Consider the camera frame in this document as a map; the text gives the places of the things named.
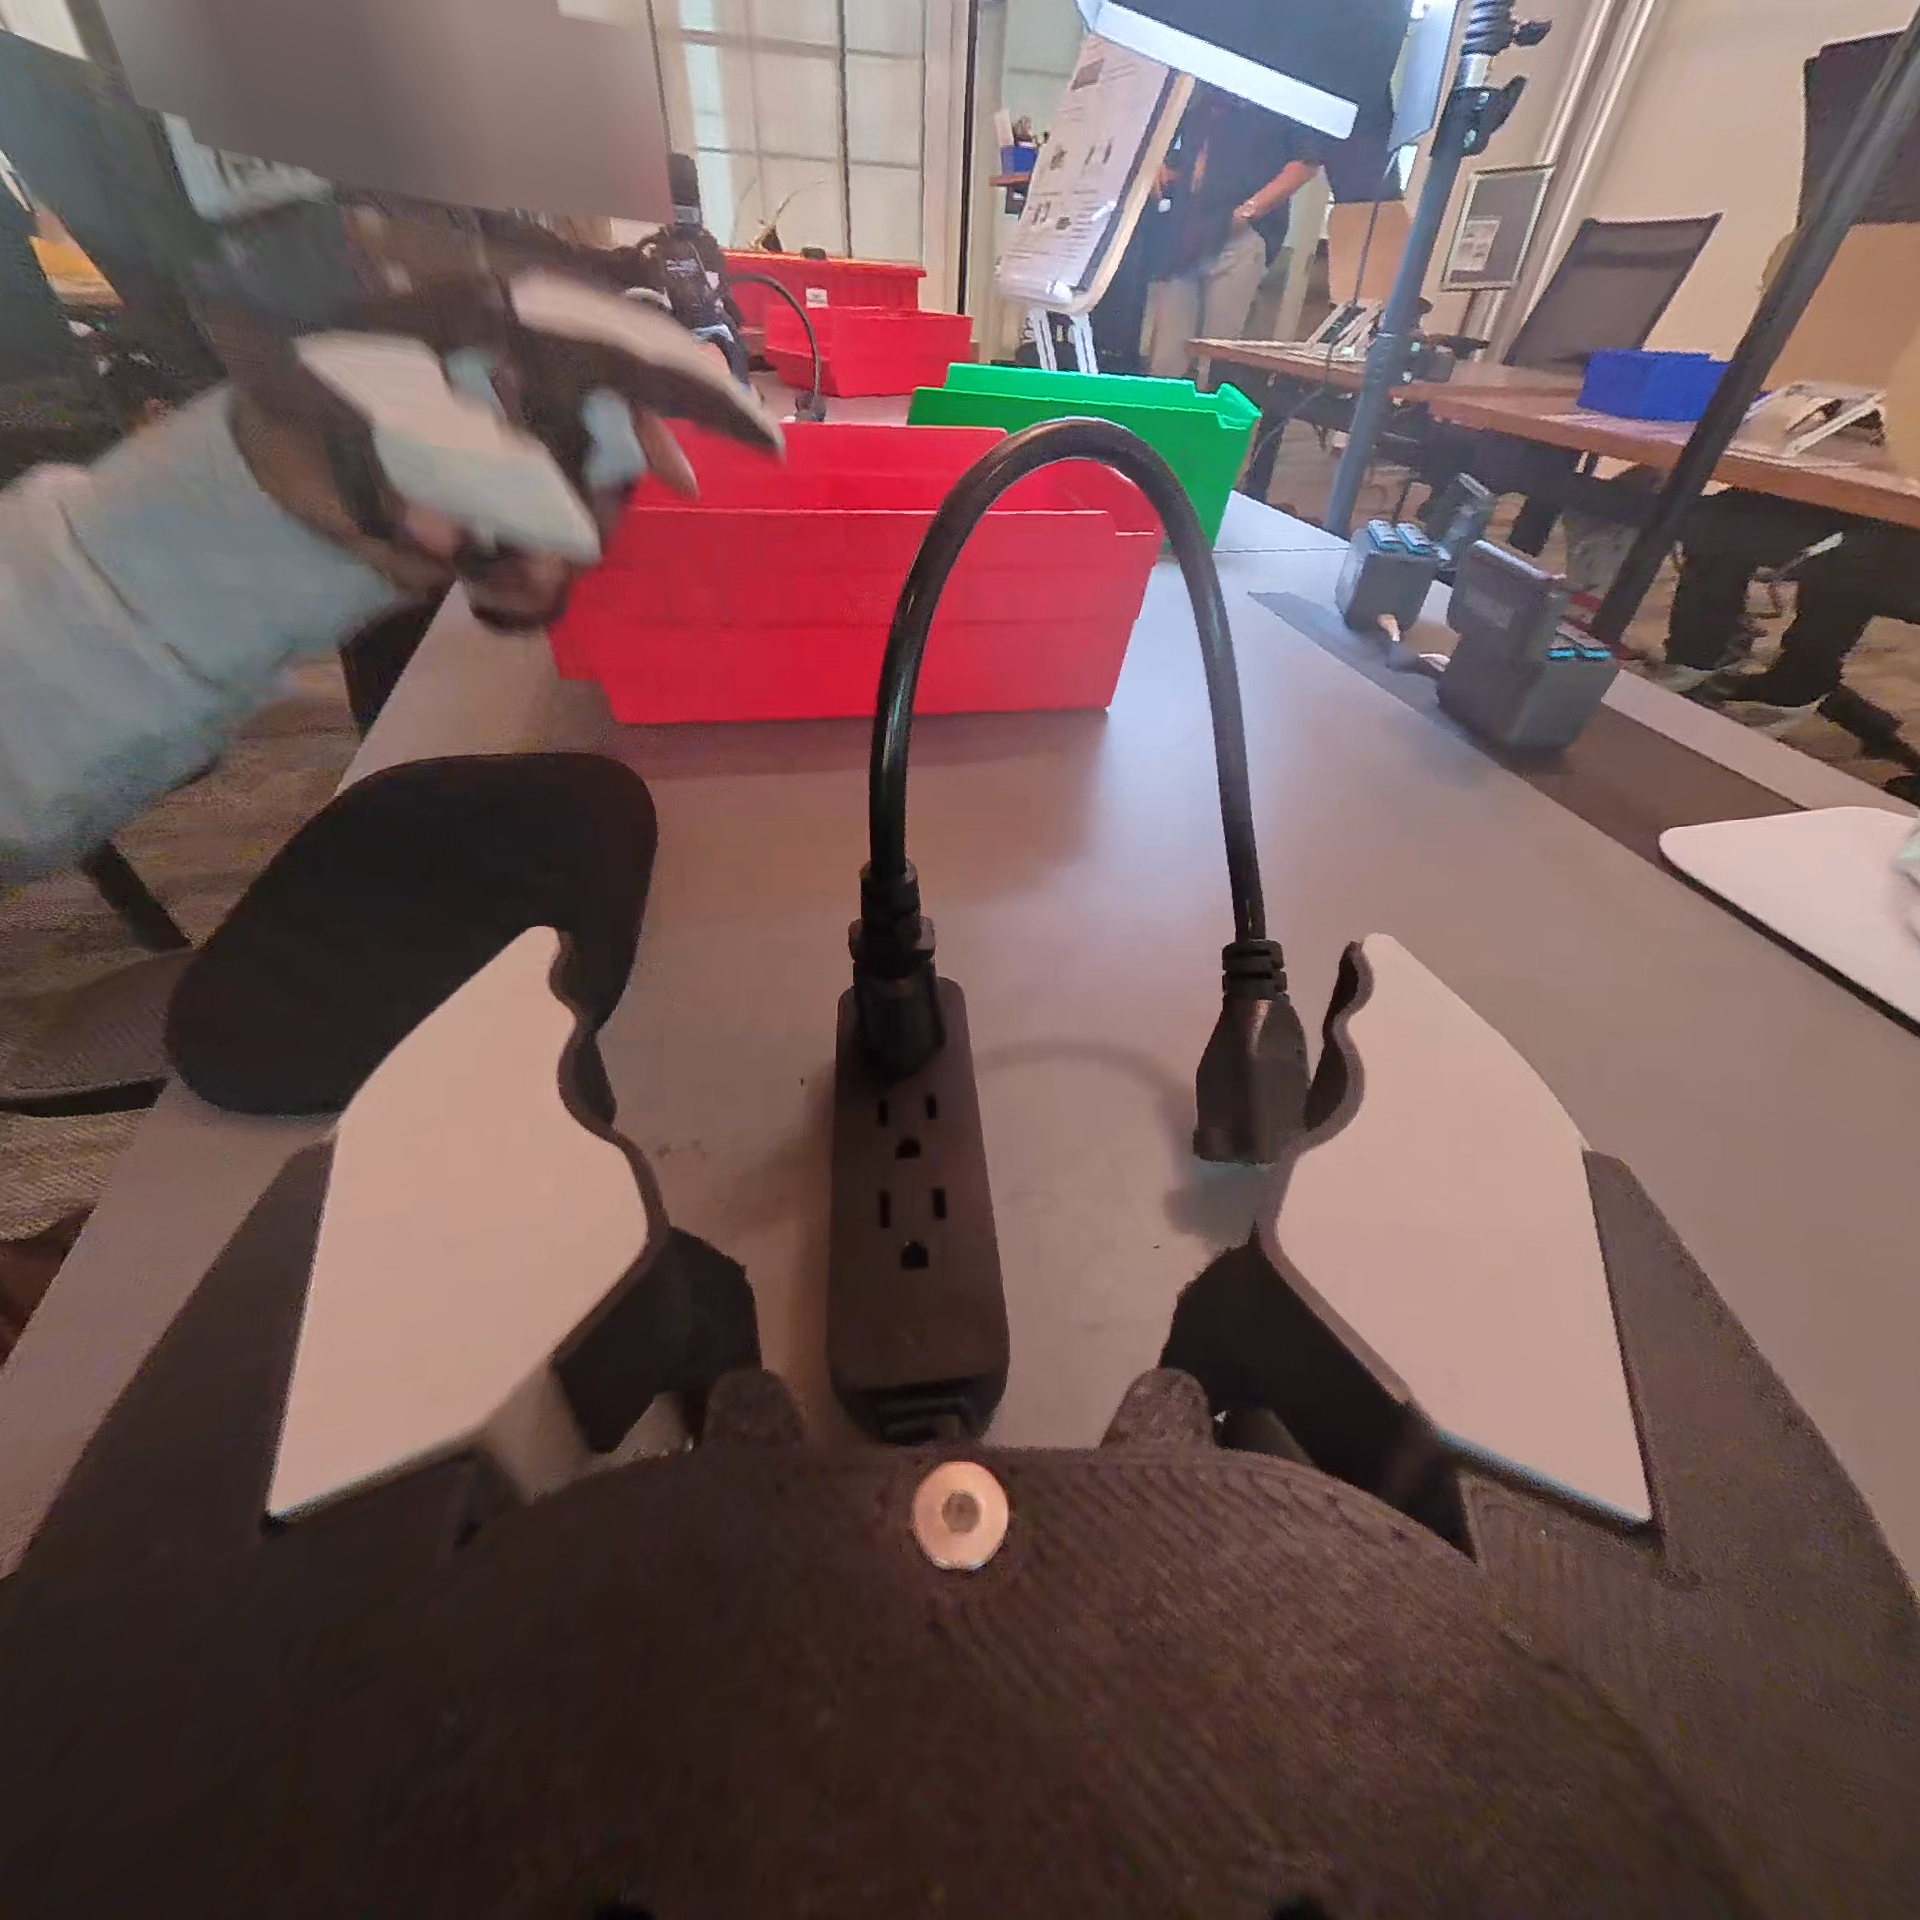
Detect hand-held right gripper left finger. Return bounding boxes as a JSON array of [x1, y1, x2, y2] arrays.
[[266, 926, 671, 1520]]

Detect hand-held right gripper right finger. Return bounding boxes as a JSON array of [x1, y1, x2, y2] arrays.
[[1257, 931, 1654, 1528]]

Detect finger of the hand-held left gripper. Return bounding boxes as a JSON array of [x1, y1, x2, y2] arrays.
[[509, 270, 787, 462]]

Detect black power cord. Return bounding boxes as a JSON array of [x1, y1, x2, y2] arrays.
[[847, 416, 1319, 1168]]

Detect black power strip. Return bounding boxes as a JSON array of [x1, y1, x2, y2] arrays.
[[829, 970, 1011, 1443]]

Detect person's left forearm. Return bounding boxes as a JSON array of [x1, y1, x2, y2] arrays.
[[0, 381, 406, 887]]

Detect person's left hand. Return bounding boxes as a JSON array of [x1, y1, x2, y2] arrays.
[[451, 403, 707, 635]]

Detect small dark device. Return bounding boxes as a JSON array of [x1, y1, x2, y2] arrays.
[[643, 150, 751, 384]]

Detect small red plastic bin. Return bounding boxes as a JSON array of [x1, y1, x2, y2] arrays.
[[761, 303, 977, 400], [718, 250, 927, 320]]

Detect large red plastic bin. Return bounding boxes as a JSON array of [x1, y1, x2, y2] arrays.
[[546, 416, 1167, 728]]

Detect black chair armrest pad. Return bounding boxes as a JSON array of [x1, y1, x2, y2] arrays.
[[165, 750, 663, 1120]]

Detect white instruction board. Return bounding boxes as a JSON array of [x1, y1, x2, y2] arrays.
[[994, 30, 1203, 320]]

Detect green plastic bin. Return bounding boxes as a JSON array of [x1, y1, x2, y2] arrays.
[[906, 362, 1262, 543]]

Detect wooden table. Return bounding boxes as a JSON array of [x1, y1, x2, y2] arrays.
[[1183, 336, 1583, 403], [1423, 386, 1920, 529]]

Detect black softbox light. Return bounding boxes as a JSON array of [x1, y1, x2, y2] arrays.
[[1077, 0, 1412, 138]]

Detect grey light stand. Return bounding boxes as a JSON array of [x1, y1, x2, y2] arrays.
[[1319, 0, 1554, 542]]

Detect blue plastic bin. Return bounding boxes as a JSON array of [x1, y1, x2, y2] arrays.
[[1578, 346, 1775, 425]]

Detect white tablet stand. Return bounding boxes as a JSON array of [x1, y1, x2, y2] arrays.
[[1740, 381, 1887, 455]]

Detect black tripod pole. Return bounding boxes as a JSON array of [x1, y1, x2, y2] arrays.
[[1587, 15, 1920, 646]]

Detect thin black cable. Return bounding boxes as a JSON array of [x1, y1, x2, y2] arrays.
[[727, 271, 829, 429]]

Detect framed wall picture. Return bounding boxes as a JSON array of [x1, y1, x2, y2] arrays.
[[1437, 161, 1557, 296]]

